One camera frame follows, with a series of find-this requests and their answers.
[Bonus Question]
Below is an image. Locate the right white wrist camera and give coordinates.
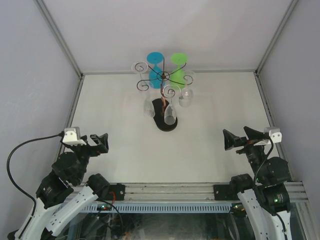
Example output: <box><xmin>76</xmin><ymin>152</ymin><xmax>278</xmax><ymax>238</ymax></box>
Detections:
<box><xmin>254</xmin><ymin>127</ymin><xmax>283</xmax><ymax>146</ymax></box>

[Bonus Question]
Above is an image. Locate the aluminium front rail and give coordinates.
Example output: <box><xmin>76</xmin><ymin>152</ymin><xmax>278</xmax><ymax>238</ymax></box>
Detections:
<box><xmin>62</xmin><ymin>181</ymin><xmax>311</xmax><ymax>202</ymax></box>

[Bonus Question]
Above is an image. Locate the green plastic wine glass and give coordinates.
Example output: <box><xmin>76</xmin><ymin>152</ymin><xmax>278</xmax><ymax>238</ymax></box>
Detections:
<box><xmin>169</xmin><ymin>52</ymin><xmax>188</xmax><ymax>88</ymax></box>

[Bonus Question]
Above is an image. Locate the clear champagne flute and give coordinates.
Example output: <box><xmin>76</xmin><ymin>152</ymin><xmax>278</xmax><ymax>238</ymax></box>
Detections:
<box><xmin>131</xmin><ymin>61</ymin><xmax>149</xmax><ymax>81</ymax></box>

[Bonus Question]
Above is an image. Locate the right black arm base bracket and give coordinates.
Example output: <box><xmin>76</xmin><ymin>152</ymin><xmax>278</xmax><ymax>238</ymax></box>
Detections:
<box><xmin>213</xmin><ymin>184</ymin><xmax>234</xmax><ymax>201</ymax></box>

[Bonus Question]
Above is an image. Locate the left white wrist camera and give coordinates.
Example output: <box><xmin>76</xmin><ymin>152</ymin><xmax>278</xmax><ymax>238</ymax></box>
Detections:
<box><xmin>62</xmin><ymin>126</ymin><xmax>87</xmax><ymax>146</ymax></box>

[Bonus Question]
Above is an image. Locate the left black camera cable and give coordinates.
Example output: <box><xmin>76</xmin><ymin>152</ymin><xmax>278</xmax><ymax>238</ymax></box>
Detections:
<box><xmin>6</xmin><ymin>132</ymin><xmax>65</xmax><ymax>221</ymax></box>

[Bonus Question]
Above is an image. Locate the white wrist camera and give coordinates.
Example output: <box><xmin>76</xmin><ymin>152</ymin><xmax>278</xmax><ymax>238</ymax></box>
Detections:
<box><xmin>254</xmin><ymin>127</ymin><xmax>283</xmax><ymax>146</ymax></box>
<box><xmin>62</xmin><ymin>126</ymin><xmax>87</xmax><ymax>146</ymax></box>

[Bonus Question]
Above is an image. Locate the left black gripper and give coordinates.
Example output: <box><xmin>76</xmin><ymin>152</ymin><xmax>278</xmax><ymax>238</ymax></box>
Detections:
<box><xmin>67</xmin><ymin>132</ymin><xmax>109</xmax><ymax>183</ymax></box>

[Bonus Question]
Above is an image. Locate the grey slotted cable duct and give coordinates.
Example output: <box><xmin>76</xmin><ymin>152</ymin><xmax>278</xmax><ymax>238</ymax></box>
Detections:
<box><xmin>80</xmin><ymin>202</ymin><xmax>232</xmax><ymax>214</ymax></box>

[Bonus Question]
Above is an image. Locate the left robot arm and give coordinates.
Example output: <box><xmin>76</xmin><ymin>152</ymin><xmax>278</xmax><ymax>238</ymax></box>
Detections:
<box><xmin>6</xmin><ymin>128</ymin><xmax>110</xmax><ymax>240</ymax></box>

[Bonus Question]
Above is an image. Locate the blue plastic wine glass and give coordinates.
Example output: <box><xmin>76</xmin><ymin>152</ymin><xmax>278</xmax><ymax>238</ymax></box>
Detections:
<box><xmin>146</xmin><ymin>52</ymin><xmax>164</xmax><ymax>89</ymax></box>

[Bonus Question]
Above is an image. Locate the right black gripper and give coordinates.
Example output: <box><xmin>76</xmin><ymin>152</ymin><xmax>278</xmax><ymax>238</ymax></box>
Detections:
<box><xmin>223</xmin><ymin>126</ymin><xmax>267</xmax><ymax>182</ymax></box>

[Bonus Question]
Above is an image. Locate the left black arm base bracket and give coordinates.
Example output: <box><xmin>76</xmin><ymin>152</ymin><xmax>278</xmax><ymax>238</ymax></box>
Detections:
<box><xmin>106</xmin><ymin>183</ymin><xmax>126</xmax><ymax>202</ymax></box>

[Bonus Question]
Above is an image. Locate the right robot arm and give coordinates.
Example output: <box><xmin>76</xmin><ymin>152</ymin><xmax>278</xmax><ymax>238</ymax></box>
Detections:
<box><xmin>222</xmin><ymin>126</ymin><xmax>292</xmax><ymax>240</ymax></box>

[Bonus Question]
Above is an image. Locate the copper wire wine glass rack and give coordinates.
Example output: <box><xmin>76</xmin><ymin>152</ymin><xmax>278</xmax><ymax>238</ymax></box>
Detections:
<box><xmin>131</xmin><ymin>52</ymin><xmax>194</xmax><ymax>132</ymax></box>

